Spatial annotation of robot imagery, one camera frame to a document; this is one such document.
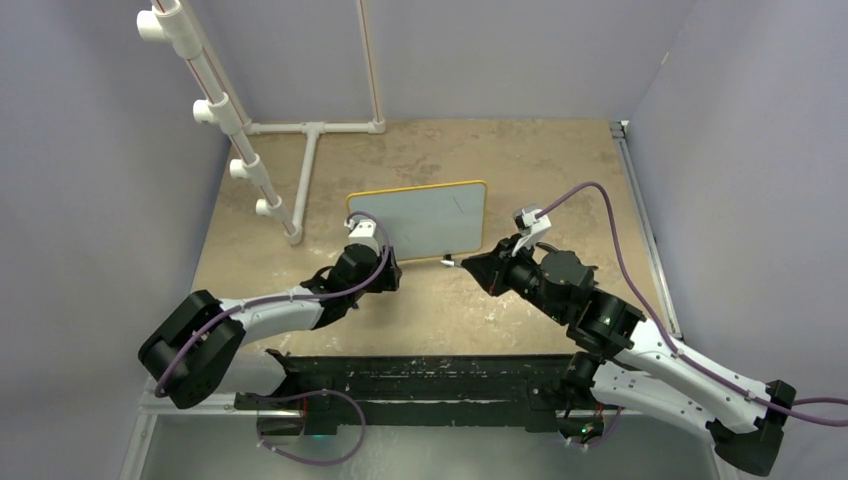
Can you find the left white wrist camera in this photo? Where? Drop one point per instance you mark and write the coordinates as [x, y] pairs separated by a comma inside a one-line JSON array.
[[365, 232]]

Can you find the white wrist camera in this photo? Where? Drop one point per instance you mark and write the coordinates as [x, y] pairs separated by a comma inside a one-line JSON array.
[[532, 225], [365, 232]]

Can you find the yellow framed whiteboard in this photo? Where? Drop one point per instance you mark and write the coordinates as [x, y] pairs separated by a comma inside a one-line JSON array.
[[428, 221]]

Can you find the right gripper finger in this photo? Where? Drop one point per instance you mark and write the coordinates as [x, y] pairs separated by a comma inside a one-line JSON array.
[[487, 271], [503, 249]]

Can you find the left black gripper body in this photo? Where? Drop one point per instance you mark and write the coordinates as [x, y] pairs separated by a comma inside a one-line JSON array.
[[385, 280]]

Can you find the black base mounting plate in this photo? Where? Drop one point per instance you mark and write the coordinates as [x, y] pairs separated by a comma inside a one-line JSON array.
[[535, 392]]

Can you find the aluminium rail frame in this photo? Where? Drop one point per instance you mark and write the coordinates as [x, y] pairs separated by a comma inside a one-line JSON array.
[[266, 370]]

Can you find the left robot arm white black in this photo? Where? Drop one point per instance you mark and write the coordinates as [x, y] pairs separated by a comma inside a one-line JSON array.
[[190, 352]]

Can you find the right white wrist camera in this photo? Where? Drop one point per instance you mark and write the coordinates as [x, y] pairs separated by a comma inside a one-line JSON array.
[[532, 225]]

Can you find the white PVC pipe frame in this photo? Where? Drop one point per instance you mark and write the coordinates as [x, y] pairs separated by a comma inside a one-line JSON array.
[[174, 23]]

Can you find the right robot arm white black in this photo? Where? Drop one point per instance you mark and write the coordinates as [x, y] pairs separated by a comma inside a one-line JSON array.
[[628, 360]]

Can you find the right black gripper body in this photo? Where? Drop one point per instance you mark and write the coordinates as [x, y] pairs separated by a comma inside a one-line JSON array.
[[522, 273]]

